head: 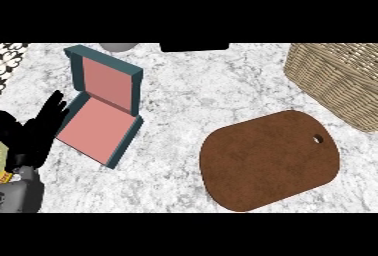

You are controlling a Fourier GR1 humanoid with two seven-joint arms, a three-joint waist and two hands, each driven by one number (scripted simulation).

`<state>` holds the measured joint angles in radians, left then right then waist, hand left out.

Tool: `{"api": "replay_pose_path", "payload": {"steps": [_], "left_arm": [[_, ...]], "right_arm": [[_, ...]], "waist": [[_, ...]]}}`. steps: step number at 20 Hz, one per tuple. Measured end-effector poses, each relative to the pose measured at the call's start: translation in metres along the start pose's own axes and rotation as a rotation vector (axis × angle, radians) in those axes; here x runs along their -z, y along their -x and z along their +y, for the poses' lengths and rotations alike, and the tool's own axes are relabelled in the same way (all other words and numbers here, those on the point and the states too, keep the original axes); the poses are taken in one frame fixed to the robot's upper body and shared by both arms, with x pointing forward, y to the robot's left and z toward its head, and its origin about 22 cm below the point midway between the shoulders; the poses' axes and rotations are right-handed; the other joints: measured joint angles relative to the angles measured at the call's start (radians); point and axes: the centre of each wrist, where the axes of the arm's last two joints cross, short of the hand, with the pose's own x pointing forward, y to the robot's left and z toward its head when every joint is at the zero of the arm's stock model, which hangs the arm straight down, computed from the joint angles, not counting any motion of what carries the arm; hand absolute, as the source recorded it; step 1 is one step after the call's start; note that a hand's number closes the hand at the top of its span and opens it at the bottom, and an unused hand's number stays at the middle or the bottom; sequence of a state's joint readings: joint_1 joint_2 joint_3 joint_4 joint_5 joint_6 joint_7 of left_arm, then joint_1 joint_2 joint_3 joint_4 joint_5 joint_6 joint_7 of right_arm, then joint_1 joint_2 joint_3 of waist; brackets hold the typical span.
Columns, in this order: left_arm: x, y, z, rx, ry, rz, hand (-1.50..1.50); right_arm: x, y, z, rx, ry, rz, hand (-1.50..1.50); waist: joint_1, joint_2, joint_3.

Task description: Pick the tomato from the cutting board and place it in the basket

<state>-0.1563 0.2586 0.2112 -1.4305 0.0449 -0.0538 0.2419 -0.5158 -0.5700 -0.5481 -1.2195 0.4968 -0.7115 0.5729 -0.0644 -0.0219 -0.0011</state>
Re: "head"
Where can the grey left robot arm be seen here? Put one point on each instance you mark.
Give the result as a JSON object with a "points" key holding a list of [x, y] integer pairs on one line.
{"points": [[17, 193]]}

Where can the tan wicker basket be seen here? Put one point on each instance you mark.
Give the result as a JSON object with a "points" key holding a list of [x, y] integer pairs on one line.
{"points": [[336, 83]]}

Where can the black and white patterned object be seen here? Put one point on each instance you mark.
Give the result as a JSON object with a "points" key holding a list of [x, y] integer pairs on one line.
{"points": [[9, 61]]}

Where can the black appliance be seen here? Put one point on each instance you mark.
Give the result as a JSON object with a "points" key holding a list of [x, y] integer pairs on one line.
{"points": [[193, 46]]}

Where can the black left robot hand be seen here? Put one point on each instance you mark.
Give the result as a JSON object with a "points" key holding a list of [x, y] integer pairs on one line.
{"points": [[34, 136]]}

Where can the teal box with pink interior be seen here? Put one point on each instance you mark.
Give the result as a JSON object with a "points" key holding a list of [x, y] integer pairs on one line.
{"points": [[100, 106]]}

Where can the brown wooden cutting board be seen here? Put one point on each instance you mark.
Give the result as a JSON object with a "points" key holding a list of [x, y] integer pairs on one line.
{"points": [[267, 160]]}

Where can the grey round object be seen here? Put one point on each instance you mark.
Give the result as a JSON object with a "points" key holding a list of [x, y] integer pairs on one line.
{"points": [[118, 46]]}

